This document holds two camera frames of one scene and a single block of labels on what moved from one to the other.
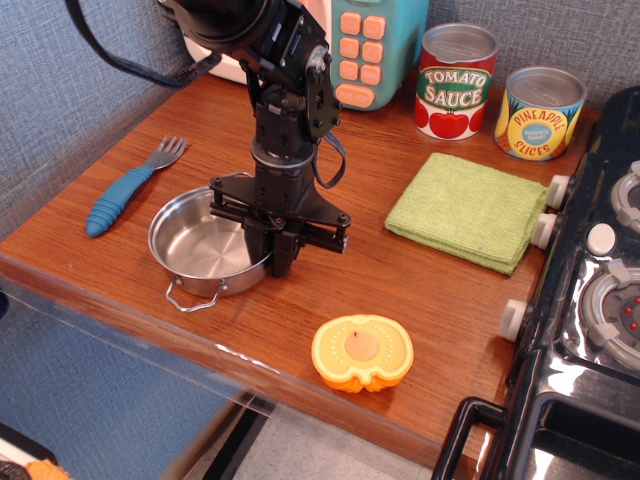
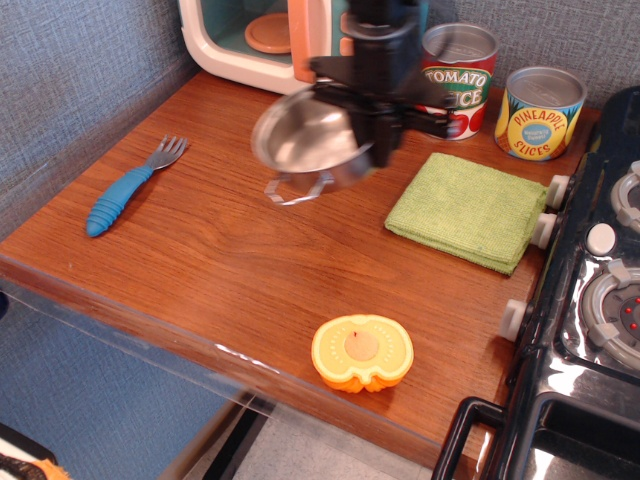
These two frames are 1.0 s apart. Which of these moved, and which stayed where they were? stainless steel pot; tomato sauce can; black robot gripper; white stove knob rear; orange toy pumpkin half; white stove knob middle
Moved: stainless steel pot; black robot gripper
Stayed: white stove knob rear; white stove knob middle; orange toy pumpkin half; tomato sauce can
